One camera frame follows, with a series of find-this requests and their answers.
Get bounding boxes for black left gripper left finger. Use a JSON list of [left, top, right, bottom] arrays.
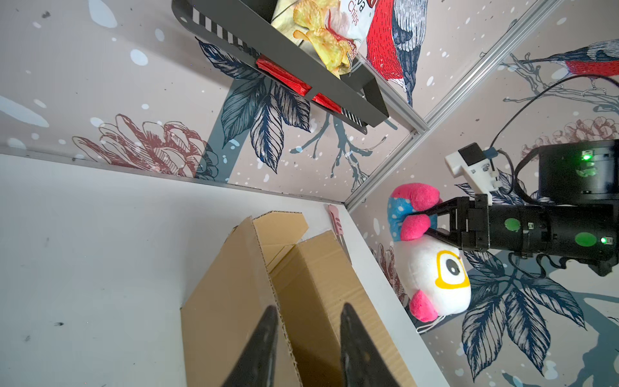
[[222, 306, 279, 387]]

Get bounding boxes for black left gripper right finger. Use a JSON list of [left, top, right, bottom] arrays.
[[340, 303, 399, 387]]

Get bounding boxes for colourful plush toy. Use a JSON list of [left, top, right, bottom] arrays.
[[387, 183, 472, 333]]

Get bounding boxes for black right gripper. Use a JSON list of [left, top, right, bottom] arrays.
[[413, 194, 551, 256]]

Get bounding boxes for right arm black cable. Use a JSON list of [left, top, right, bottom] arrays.
[[487, 72, 619, 151]]

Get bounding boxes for Chuba cassava chips bag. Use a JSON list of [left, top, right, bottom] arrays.
[[271, 0, 377, 77]]

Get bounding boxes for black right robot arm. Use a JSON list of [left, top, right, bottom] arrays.
[[416, 140, 618, 277]]

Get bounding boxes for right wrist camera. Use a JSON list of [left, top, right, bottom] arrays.
[[444, 143, 502, 194]]

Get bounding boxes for black wire wall basket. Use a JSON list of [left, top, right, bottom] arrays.
[[171, 0, 389, 134]]

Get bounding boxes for brown cardboard express box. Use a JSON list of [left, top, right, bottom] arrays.
[[181, 211, 414, 386]]

